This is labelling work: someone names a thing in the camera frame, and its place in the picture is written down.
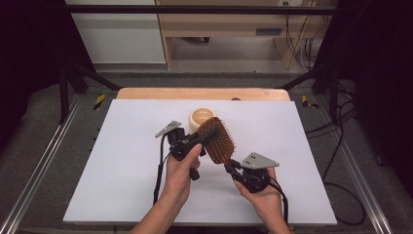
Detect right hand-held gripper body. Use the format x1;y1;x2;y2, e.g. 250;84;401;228
232;151;281;194

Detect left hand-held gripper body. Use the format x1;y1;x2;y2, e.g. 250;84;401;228
154;120;208;181

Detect brown wooden hairbrush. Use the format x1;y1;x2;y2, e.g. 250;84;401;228
196;116;238;166

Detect cream round cup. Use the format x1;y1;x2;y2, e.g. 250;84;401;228
188;107;217;135

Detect person's right hand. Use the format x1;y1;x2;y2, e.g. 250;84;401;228
233;167;287;217

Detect person's left hand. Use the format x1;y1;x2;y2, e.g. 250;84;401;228
163;143;205;203

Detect light wooden table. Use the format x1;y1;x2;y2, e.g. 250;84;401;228
116;87;291;101

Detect white board sheet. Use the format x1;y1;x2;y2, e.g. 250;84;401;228
62;98;339;227

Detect yellow black tape marker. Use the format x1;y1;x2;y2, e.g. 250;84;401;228
301;95;320;109
93;94;107;111

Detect office chair base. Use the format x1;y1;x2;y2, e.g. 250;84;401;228
179;36;211;44

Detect beige wooden desk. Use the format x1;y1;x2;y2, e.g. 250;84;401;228
155;0;339;70

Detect black metal stand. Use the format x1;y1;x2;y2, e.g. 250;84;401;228
57;57;124;125
278;59;343;125

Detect white cabinet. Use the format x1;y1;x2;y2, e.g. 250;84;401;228
64;0;167;64

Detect grey power strip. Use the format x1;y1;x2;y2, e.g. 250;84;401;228
255;27;283;36

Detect black curtain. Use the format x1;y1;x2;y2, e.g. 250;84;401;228
315;0;413;191
0;0;95;155

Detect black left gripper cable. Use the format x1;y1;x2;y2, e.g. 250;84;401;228
152;133;171;207

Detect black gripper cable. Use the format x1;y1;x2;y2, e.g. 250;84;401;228
267;179;367;227
152;133;171;207

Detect black floor cables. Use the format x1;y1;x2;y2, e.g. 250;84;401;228
305;83;358;170

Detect aluminium floor rail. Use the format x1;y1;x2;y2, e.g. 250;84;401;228
316;97;394;234
0;94;83;234

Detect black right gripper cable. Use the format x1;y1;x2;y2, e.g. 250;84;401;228
267;179;367;227

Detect bundle of desk cables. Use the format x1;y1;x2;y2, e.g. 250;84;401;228
282;1;327;71

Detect black horizontal frame bar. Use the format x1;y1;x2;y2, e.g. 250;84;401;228
64;4;339;15

